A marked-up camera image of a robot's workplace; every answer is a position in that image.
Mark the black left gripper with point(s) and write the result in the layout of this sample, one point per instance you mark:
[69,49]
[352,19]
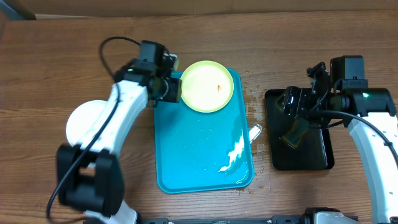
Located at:
[175,91]

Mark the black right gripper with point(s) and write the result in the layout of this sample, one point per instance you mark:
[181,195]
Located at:
[298,98]

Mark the green yellow sponge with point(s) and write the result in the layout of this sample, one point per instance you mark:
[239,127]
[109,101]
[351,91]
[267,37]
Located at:
[294,136]

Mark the yellow-green plate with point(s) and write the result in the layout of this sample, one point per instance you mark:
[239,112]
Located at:
[207,86]

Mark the white plate with stain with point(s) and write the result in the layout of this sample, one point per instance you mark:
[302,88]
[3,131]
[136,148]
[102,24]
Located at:
[84,122]

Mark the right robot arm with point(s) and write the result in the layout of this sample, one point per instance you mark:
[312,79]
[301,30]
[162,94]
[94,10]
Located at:
[341,95]

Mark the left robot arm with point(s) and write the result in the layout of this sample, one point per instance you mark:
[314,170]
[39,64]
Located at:
[89,177]

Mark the black rectangular tray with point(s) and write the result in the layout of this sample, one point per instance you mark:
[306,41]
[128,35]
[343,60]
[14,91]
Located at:
[314,151]

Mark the teal plastic tray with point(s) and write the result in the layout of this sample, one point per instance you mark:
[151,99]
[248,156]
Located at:
[197,152]

